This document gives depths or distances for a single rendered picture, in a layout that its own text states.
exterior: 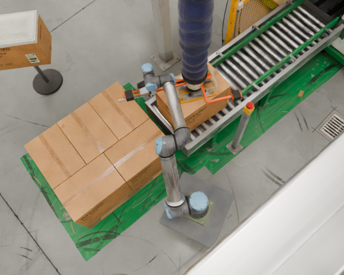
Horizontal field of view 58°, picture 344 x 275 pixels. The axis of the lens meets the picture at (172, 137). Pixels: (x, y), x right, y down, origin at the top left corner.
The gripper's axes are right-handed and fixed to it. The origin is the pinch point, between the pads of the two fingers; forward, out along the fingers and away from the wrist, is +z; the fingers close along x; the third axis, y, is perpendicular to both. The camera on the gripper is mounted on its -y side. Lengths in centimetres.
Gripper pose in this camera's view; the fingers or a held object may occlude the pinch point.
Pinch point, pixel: (149, 91)
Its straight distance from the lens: 281.5
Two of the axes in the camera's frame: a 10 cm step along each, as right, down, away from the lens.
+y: 9.7, -2.4, 0.4
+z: 0.5, 3.8, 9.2
